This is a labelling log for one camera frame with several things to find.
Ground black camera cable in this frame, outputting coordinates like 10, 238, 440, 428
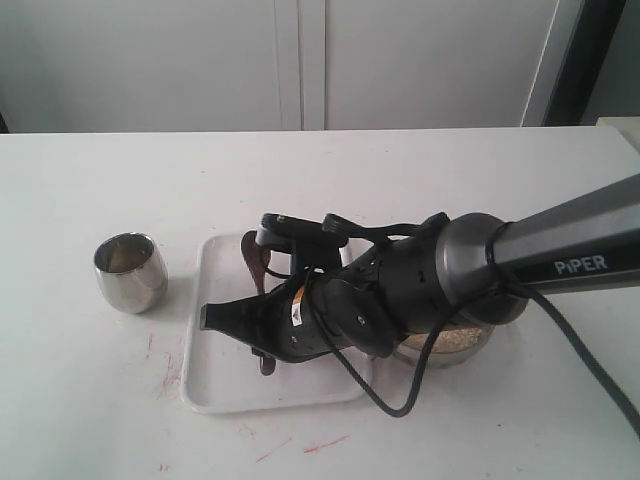
259, 212, 640, 456

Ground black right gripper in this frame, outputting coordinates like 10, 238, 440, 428
199, 235, 445, 362

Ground white cabinet doors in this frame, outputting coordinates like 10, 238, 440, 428
1, 1, 583, 133

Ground round steel rice bowl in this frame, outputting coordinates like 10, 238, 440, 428
393, 326, 494, 369

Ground stainless steel cup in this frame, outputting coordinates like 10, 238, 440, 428
93, 232, 168, 314

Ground white rectangular plastic tray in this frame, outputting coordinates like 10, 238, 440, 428
181, 233, 364, 415

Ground brown wooden spoon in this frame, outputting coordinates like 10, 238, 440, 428
240, 230, 276, 376

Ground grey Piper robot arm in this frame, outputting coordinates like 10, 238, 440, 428
200, 176, 639, 363

